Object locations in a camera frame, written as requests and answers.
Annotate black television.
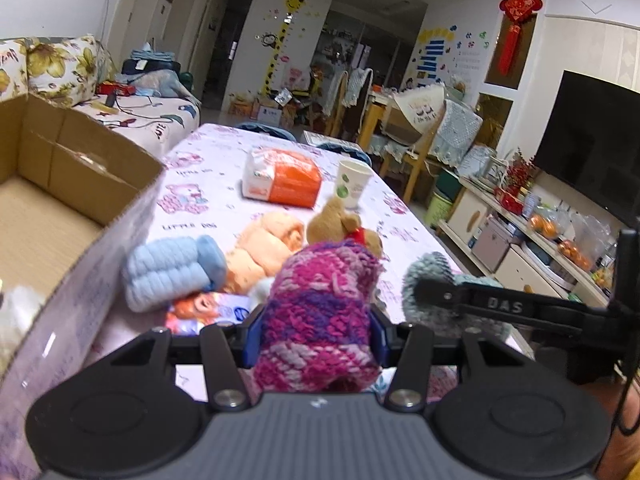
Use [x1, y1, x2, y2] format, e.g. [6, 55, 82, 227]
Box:
[533, 70, 640, 233]

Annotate red chinese knot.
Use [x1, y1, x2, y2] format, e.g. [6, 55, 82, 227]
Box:
[499, 0, 544, 77]

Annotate red box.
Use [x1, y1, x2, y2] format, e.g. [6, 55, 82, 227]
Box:
[96, 81, 137, 97]

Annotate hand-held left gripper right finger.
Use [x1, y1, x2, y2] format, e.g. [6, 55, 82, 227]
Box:
[370, 309, 535, 412]

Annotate white paper cup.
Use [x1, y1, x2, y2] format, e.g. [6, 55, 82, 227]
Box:
[334, 159, 375, 211]

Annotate teal knit hat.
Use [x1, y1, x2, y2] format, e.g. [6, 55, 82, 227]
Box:
[401, 252, 515, 342]

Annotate white fluffy cloth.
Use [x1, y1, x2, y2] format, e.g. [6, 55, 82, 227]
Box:
[0, 285, 47, 373]

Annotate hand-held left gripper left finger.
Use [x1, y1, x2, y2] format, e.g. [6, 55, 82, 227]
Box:
[107, 309, 267, 412]

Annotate purple cartoon tissue pack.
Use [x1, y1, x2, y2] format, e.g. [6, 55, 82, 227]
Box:
[165, 291, 257, 336]

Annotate brown plush bear with strawberry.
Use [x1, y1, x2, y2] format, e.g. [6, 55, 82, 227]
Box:
[306, 197, 384, 261]

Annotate blue wall chart sticker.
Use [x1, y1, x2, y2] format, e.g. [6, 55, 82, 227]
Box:
[416, 27, 455, 82]

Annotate floral sofa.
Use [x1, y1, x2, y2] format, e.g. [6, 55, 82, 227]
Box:
[0, 35, 202, 161]

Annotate blue chair back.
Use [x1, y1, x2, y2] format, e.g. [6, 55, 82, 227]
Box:
[316, 140, 374, 167]
[234, 121, 297, 142]

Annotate orange white tissue package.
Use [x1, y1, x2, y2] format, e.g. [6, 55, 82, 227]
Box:
[242, 147, 323, 209]

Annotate cardboard box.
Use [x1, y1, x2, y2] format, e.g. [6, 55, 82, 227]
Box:
[0, 94, 168, 480]

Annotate bag of oranges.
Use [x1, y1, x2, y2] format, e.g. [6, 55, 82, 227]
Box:
[556, 239, 592, 270]
[529, 211, 560, 239]

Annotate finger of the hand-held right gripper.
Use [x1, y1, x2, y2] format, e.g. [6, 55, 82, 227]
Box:
[414, 279, 617, 333]

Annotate person's right forearm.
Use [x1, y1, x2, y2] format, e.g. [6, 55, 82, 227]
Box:
[585, 375, 640, 480]

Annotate dining chairs with lace covers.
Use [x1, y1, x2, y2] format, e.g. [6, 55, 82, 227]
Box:
[320, 67, 376, 136]

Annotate white tv cabinet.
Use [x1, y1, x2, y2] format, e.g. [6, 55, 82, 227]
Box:
[434, 174, 640, 313]

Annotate giraffe wall sticker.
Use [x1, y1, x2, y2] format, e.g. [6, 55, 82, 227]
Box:
[261, 0, 309, 100]

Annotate orange rolled towel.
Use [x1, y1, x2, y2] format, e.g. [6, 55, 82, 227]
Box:
[222, 211, 306, 296]

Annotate wooden chair with knit cover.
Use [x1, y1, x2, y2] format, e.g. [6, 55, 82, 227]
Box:
[400, 97, 485, 201]

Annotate green bin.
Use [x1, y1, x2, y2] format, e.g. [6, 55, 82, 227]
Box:
[426, 169, 462, 225]

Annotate pile of clothes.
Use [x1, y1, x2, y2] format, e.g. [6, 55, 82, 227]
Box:
[121, 45, 195, 99]

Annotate red flower decoration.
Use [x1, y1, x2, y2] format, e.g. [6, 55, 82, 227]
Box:
[502, 149, 537, 198]

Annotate light blue rolled towel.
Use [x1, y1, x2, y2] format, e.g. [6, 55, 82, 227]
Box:
[125, 234, 228, 313]

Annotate beige printed cloth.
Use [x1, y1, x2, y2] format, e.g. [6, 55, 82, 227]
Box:
[391, 85, 447, 135]

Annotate pink purple knit hat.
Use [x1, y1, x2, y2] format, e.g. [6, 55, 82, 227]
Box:
[252, 240, 383, 395]

